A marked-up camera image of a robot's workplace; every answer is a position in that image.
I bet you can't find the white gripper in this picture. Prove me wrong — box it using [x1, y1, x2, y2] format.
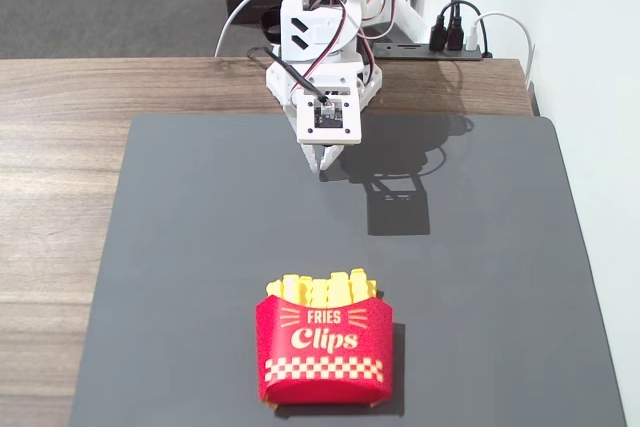
[271, 59, 363, 175]

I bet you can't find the black usb hub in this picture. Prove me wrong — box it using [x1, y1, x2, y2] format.
[372, 42, 494, 63]

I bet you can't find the grey table mat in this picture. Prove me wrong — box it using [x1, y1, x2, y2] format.
[67, 113, 629, 427]

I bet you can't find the red fries clips box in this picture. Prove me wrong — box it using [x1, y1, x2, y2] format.
[254, 293, 396, 407]

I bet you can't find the white gripper camera module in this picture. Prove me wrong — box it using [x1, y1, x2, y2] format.
[296, 88, 363, 145]

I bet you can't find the black camera cable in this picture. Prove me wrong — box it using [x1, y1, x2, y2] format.
[247, 46, 329, 103]

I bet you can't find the white power cable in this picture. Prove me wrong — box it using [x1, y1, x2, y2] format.
[214, 0, 282, 59]

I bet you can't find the black usb plug cable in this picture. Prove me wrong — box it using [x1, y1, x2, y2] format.
[428, 0, 460, 53]
[445, 0, 484, 52]

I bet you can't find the white usb plug cable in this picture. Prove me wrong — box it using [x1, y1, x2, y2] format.
[466, 11, 537, 94]

